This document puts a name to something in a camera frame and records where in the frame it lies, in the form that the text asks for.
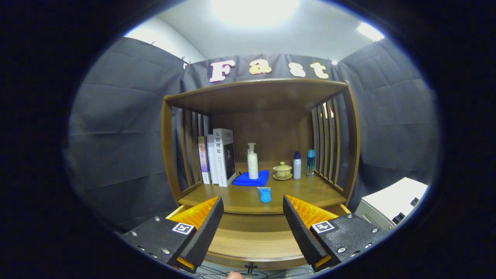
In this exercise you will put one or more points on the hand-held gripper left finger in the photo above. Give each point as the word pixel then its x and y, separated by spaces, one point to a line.
pixel 203 232

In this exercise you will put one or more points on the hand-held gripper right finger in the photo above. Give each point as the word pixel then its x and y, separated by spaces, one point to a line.
pixel 304 232

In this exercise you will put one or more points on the blue white cosmetic tube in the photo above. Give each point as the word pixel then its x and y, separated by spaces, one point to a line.
pixel 264 195

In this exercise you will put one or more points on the black drawer knob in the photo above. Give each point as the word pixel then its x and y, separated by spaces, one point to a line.
pixel 251 268

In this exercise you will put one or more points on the brown wooden countertop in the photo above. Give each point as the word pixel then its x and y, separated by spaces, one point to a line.
pixel 302 193

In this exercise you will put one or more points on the brown wooden cabinet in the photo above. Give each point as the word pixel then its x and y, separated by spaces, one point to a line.
pixel 255 97

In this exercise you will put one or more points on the white bottle with blue cap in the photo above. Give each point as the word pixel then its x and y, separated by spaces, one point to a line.
pixel 297 168

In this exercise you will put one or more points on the beige lidded teacup with saucer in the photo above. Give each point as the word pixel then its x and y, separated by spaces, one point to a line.
pixel 282 170

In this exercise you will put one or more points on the blue folded cloth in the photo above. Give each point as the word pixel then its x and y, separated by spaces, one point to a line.
pixel 244 179

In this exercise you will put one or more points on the clear blue bottle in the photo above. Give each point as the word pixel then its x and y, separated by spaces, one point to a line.
pixel 310 164

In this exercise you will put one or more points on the purple book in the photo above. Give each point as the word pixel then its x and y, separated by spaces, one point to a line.
pixel 203 159

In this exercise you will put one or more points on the white pump bottle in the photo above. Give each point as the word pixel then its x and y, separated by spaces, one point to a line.
pixel 252 164

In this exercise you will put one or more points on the white plastic storage unit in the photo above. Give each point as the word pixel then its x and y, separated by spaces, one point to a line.
pixel 391 197

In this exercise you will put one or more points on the small ceiling light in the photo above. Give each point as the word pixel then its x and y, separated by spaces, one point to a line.
pixel 370 31

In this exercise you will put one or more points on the large ceiling light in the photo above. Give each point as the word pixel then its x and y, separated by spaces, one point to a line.
pixel 254 9

